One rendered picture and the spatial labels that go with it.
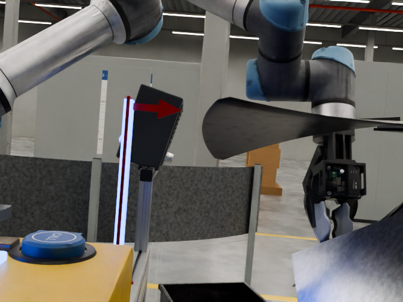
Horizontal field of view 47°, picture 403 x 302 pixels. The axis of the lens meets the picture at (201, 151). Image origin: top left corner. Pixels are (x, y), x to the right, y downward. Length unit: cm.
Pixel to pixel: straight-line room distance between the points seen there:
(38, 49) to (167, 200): 158
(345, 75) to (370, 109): 601
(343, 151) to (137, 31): 52
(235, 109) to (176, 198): 196
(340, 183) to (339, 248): 21
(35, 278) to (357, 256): 40
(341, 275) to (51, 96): 662
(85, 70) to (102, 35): 592
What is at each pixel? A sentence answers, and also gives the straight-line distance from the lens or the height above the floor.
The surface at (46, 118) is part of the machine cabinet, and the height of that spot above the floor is 110.
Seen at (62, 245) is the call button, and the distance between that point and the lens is 31.
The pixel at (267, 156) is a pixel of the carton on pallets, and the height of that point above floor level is 71.
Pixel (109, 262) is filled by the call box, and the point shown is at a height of 107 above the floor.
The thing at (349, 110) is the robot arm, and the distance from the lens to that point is 83.
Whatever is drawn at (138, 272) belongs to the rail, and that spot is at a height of 86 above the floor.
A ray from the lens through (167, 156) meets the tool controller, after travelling 116.
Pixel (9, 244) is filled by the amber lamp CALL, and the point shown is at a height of 108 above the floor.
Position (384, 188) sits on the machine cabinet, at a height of 51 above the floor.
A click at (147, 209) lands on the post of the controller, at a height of 96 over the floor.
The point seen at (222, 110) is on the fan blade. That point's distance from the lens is 50.
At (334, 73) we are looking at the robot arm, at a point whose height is 127.
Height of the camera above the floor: 116
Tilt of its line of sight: 3 degrees down
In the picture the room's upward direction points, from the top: 5 degrees clockwise
